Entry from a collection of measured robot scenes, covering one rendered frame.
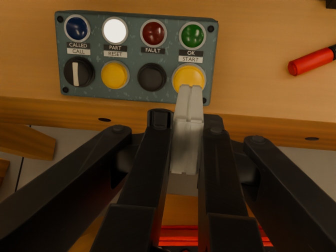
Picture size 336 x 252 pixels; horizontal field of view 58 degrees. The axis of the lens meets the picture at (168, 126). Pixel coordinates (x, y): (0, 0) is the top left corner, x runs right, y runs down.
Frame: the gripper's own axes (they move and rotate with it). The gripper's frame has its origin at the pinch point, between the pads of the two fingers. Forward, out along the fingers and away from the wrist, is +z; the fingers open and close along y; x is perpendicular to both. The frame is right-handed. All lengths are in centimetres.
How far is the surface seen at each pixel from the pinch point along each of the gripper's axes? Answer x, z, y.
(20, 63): -0.4, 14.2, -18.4
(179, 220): -18.5, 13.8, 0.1
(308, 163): -48, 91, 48
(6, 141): -34, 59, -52
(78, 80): -0.6, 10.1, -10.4
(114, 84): -0.7, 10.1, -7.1
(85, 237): -40, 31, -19
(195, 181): -57, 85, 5
